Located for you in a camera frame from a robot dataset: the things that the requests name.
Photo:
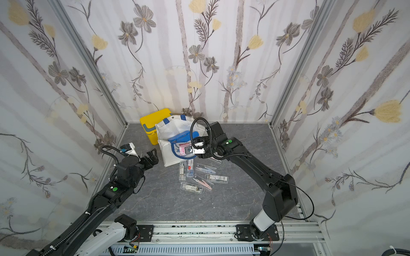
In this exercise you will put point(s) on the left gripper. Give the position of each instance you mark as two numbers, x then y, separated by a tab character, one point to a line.
154	159

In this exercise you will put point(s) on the right arm mounting base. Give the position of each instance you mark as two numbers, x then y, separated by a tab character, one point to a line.
250	233

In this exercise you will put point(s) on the white canvas cartoon tote bag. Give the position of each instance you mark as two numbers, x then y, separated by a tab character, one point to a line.
174	131

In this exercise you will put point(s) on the clear case with red label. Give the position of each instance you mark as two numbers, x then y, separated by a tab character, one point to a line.
190	168

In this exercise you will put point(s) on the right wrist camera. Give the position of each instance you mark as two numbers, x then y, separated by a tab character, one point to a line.
198	146

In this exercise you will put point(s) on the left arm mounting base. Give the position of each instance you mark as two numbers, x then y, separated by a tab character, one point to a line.
134	232

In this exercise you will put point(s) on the yellow plastic lidded box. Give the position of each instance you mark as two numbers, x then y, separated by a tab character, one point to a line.
150	121

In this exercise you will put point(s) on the aluminium front rail frame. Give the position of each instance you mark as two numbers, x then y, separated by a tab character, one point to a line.
217	239

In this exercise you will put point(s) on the clear case with pink compass centre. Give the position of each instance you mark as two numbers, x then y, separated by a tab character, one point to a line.
203	182

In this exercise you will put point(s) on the pink compass set case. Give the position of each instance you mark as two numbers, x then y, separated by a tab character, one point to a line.
185	149

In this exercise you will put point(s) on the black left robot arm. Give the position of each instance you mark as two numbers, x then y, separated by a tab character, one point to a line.
76	240

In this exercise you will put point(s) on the clear long compass case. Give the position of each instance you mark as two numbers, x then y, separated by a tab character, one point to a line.
217	179

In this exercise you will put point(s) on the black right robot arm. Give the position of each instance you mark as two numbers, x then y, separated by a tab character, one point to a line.
280	191

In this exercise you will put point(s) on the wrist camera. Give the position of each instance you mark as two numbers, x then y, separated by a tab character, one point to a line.
198	146
128	150

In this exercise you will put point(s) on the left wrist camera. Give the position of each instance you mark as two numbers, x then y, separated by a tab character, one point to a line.
128	150

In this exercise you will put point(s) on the clear case small lower centre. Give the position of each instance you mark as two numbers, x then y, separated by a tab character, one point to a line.
192	188

